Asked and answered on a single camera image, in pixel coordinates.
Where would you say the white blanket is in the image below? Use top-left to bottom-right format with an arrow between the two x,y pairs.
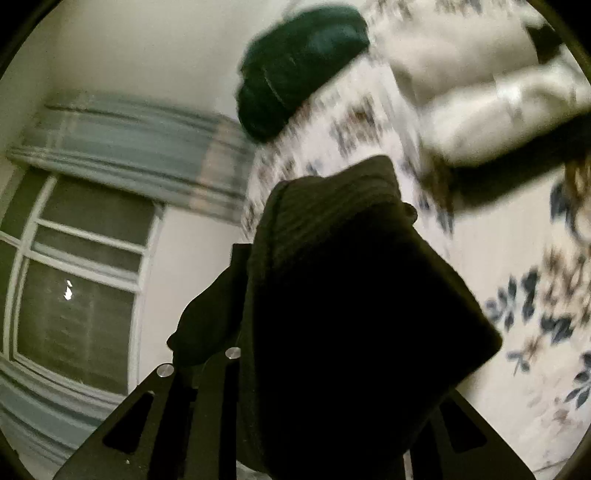
388,0 -> 591,168

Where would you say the white floral bedsheet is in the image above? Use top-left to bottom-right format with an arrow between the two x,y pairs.
240,0 -> 591,480

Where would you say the dark green cushion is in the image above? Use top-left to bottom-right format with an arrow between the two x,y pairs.
236,4 -> 371,141

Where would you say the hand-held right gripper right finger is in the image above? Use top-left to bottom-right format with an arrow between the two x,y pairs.
409,391 -> 537,480

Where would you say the black ribbed garment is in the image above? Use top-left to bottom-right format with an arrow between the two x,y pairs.
166,154 -> 504,477

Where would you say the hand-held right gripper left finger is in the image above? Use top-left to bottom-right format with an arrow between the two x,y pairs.
53,346 -> 243,480

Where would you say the grey striped curtain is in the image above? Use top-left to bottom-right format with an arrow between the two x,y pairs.
0,357 -> 132,467
7,90 -> 257,226

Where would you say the white framed window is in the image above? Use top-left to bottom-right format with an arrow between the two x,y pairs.
0,168 -> 166,398

